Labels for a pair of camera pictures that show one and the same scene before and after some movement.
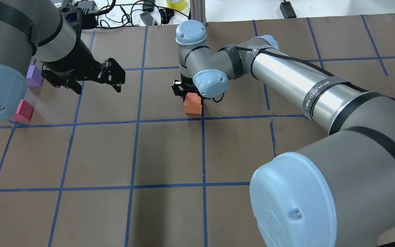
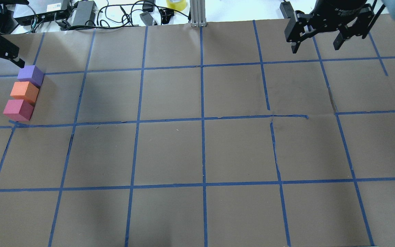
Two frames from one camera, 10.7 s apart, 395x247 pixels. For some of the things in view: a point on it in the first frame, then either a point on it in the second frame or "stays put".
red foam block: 24,113 stays put
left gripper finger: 112,73 to 3,48
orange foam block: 192,103 to 25,91
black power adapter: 287,10 stays put
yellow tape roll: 178,5 stays put
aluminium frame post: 198,10 stays put
